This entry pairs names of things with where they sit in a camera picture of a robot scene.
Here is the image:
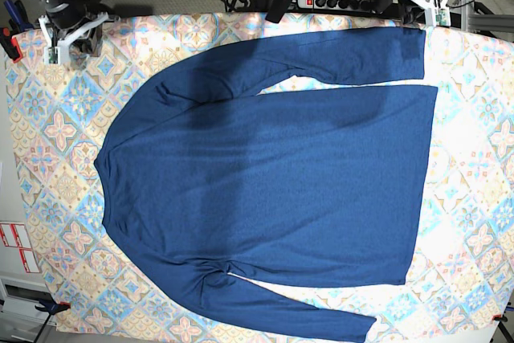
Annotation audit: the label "white power strip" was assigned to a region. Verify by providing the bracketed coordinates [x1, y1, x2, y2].
[296, 0, 393, 14]

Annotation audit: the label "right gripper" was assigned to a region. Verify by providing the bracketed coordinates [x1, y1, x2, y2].
[39, 0, 115, 64]

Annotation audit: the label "aluminium frame right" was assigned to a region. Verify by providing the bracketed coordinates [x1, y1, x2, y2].
[453, 0, 513, 43]

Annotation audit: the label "red-black clamp top left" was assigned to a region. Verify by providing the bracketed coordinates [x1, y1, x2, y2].
[1, 27, 22, 63]

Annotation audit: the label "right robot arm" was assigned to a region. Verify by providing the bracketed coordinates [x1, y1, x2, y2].
[39, 0, 116, 64]

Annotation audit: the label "black red-lettered bar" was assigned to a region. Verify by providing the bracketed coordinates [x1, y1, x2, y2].
[265, 0, 293, 23]

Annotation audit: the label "blue clamp top left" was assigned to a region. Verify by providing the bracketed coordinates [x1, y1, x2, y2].
[4, 0, 34, 34]

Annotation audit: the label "red-white labels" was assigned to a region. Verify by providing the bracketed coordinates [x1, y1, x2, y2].
[1, 222, 41, 274]

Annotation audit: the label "clamp bottom right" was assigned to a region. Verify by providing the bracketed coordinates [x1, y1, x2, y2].
[493, 315, 508, 323]

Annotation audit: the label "blue long-sleeve shirt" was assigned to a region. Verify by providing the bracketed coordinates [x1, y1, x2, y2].
[94, 27, 438, 342]

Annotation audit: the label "clamp bottom left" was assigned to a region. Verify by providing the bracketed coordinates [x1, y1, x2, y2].
[35, 300, 71, 316]

